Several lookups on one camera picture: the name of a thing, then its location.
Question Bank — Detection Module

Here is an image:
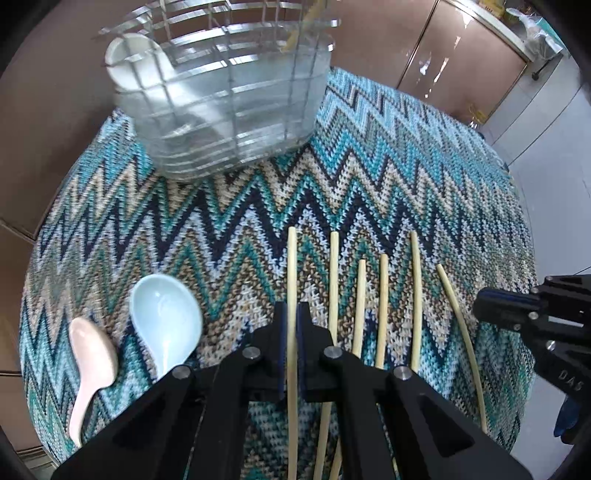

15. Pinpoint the bamboo chopstick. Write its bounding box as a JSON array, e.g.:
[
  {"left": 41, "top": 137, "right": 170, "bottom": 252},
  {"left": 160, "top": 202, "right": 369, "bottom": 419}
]
[
  {"left": 286, "top": 227, "right": 300, "bottom": 480},
  {"left": 436, "top": 264, "right": 488, "bottom": 435},
  {"left": 313, "top": 232, "right": 340, "bottom": 480},
  {"left": 329, "top": 259, "right": 367, "bottom": 480},
  {"left": 410, "top": 232, "right": 422, "bottom": 372},
  {"left": 375, "top": 254, "right": 389, "bottom": 370},
  {"left": 284, "top": 0, "right": 319, "bottom": 51}
]

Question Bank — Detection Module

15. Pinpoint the clear acrylic utensil holder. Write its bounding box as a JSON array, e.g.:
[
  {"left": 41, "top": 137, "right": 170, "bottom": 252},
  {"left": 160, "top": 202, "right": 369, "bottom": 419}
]
[{"left": 99, "top": 0, "right": 342, "bottom": 181}]

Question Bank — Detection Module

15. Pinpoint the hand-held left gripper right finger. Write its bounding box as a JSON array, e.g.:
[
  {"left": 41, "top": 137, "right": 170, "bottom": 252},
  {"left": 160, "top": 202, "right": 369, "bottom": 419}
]
[{"left": 298, "top": 302, "right": 532, "bottom": 480}]

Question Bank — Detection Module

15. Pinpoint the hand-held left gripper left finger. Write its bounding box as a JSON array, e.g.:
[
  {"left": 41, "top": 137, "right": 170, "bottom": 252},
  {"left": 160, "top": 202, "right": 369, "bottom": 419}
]
[{"left": 51, "top": 302, "right": 289, "bottom": 480}]

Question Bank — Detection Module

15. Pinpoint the zigzag knit table mat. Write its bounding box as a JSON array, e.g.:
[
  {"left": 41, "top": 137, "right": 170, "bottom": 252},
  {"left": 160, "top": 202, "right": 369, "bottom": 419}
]
[{"left": 18, "top": 67, "right": 539, "bottom": 480}]

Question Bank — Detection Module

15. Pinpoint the person's right hand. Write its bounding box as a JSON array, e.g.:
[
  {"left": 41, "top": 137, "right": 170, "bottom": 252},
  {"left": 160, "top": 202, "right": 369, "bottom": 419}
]
[{"left": 554, "top": 396, "right": 579, "bottom": 446}]

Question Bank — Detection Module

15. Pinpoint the clear plastic bag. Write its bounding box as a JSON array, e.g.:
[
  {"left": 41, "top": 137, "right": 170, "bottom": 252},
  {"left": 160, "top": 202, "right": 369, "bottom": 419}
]
[{"left": 505, "top": 7, "right": 565, "bottom": 61}]

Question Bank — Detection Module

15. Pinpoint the light blue ceramic spoon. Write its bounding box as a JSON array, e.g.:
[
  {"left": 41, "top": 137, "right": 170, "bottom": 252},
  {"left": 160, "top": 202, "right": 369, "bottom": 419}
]
[{"left": 128, "top": 274, "right": 204, "bottom": 381}]

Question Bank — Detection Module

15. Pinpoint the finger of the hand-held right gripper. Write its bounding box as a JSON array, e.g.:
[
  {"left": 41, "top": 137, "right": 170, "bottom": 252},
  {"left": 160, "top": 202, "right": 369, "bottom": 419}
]
[
  {"left": 480, "top": 276, "right": 591, "bottom": 305},
  {"left": 475, "top": 302, "right": 591, "bottom": 356}
]

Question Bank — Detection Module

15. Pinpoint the white ceramic spoon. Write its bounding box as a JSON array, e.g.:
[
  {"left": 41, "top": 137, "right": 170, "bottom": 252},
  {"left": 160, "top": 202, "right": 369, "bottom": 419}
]
[{"left": 104, "top": 34, "right": 222, "bottom": 144}]

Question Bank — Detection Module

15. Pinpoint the pink ceramic spoon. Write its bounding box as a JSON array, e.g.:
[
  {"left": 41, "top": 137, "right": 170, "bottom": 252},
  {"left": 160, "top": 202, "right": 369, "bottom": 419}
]
[{"left": 68, "top": 317, "right": 118, "bottom": 448}]

